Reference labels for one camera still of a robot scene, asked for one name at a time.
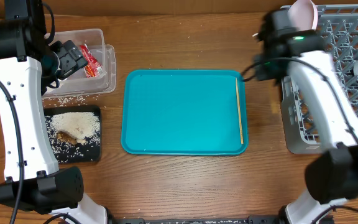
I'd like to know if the red snack wrapper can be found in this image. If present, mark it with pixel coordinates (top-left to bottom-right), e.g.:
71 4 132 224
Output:
80 44 103 78

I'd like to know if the pile of white rice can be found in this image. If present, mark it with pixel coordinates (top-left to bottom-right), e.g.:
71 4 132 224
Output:
50 112 100 139

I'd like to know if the wooden chopstick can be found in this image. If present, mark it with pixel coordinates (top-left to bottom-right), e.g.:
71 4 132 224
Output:
235 77 244 144

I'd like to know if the large white plate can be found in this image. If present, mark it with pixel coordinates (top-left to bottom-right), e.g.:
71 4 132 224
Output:
288 0 318 31

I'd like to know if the brown food scrap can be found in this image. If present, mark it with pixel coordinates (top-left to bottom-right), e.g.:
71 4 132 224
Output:
56 131 86 145

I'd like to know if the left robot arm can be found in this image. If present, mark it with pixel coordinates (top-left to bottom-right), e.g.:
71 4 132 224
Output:
0 1 114 223

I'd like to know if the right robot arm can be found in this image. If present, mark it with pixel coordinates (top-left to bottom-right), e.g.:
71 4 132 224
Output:
255 9 358 223

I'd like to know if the clear plastic bin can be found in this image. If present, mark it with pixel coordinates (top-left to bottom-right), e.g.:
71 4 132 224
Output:
44 29 106 97

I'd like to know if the black rectangular tray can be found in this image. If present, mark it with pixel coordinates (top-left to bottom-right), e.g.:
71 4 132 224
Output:
44 105 101 164

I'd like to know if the teal serving tray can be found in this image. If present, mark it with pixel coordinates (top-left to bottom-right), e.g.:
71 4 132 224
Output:
121 70 249 156

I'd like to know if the grey dish rack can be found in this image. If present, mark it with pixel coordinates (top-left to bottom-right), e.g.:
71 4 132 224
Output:
282 4 358 154

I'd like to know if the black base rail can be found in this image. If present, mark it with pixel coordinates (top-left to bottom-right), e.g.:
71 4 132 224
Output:
116 215 281 224

